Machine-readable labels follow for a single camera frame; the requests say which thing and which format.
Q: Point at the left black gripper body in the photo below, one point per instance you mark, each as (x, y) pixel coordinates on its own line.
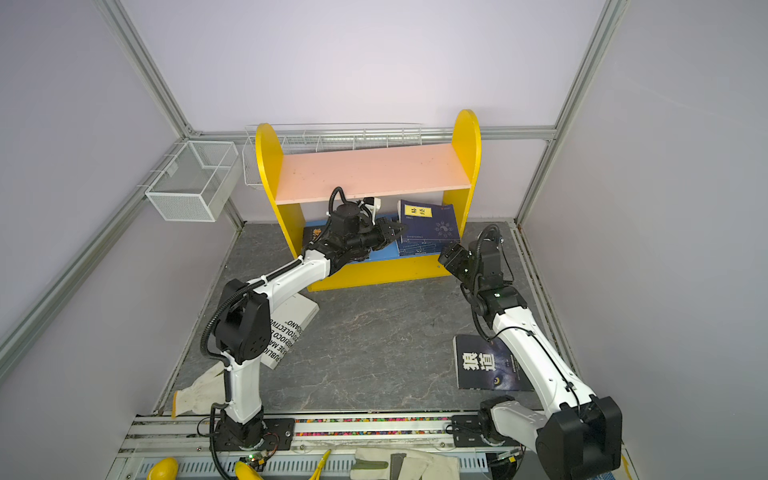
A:
(373, 236)

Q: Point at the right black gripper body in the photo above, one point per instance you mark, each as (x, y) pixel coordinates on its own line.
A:
(461, 267)

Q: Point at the blue book dotted circle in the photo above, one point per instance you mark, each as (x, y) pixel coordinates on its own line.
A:
(427, 222)

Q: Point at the dark book white characters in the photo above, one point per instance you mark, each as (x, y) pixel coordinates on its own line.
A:
(482, 365)

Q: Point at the black book yellow title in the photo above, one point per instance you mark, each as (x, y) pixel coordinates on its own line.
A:
(312, 233)

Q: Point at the blue book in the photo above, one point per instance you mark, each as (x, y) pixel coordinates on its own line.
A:
(423, 247)

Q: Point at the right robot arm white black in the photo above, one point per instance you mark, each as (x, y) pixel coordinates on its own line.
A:
(575, 434)

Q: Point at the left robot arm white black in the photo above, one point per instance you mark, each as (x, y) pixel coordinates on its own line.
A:
(240, 329)

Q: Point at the yellow shelf with coloured boards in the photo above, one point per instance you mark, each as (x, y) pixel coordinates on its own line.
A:
(298, 187)

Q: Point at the white book black lettering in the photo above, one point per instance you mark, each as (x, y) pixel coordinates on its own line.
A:
(288, 323)

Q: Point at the white mesh box basket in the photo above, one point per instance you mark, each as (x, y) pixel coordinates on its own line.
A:
(197, 181)

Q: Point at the white work glove left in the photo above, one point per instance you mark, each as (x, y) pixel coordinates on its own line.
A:
(206, 390)

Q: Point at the white grey glove front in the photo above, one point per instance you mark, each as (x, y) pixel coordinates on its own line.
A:
(380, 463)

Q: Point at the yellow thin tool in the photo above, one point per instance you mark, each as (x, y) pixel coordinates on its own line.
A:
(320, 466)

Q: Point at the yellow round object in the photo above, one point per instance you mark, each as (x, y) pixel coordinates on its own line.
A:
(165, 469)

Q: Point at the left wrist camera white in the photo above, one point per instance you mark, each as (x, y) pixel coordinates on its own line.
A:
(370, 206)

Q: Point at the white wire basket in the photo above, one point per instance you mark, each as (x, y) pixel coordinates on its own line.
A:
(328, 137)

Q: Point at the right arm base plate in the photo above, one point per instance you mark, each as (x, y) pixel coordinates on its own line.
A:
(466, 432)

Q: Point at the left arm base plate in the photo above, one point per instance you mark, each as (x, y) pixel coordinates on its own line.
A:
(268, 434)

